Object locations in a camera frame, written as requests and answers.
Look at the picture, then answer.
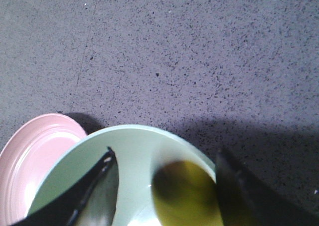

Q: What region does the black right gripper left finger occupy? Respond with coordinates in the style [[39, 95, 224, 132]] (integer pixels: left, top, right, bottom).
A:
[[13, 147, 119, 226]]

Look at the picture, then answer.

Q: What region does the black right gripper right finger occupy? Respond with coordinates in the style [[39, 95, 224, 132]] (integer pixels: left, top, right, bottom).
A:
[[215, 149, 319, 226]]

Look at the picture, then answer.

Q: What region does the green ribbed bowl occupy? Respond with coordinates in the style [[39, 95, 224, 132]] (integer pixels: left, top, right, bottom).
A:
[[29, 125, 215, 226]]

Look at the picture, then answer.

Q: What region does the pink plate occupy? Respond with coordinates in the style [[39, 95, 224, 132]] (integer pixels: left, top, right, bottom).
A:
[[0, 113, 87, 226]]

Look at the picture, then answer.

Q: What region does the yellow banana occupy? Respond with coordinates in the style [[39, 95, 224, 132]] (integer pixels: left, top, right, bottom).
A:
[[152, 161, 223, 226]]

